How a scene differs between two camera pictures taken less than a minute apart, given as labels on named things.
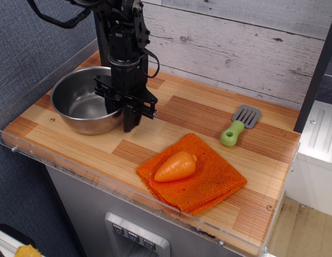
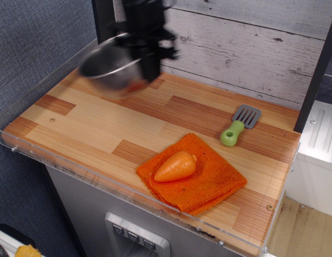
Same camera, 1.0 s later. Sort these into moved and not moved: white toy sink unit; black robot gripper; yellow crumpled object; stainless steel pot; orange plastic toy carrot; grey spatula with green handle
Moved: black robot gripper; stainless steel pot
Not moved: yellow crumpled object; white toy sink unit; orange plastic toy carrot; grey spatula with green handle
